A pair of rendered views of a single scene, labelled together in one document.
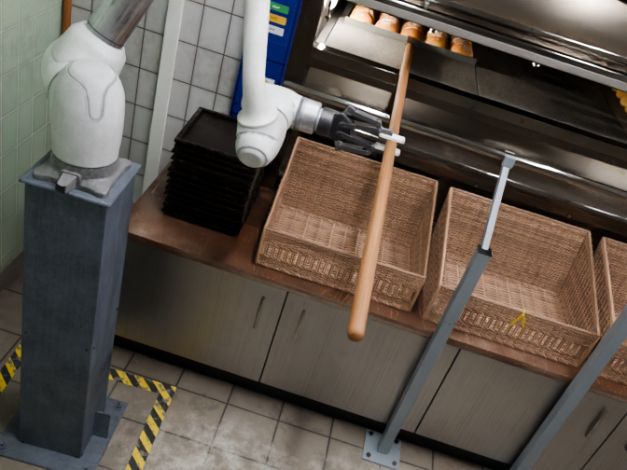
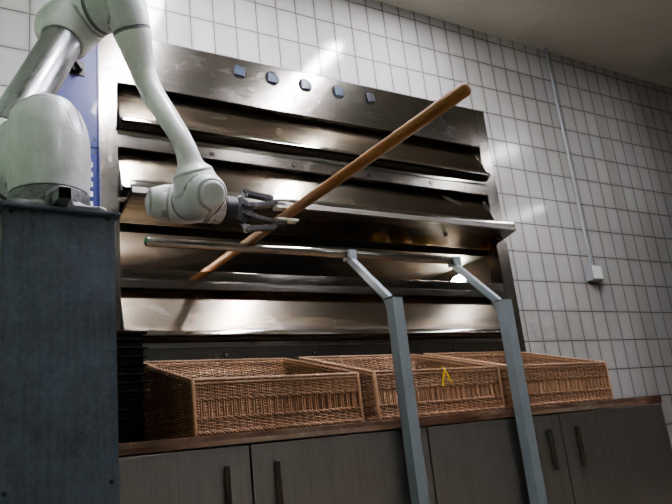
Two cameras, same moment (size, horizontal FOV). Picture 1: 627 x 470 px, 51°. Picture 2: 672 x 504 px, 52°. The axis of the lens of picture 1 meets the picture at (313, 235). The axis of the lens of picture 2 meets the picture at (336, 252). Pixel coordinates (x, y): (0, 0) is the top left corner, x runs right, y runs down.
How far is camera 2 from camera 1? 162 cm
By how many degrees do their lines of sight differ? 58
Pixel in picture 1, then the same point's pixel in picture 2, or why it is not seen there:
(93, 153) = (80, 169)
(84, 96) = (63, 106)
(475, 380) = (455, 460)
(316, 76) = (131, 300)
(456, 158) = (288, 329)
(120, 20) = not seen: hidden behind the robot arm
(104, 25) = not seen: hidden behind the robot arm
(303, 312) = (278, 460)
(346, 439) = not seen: outside the picture
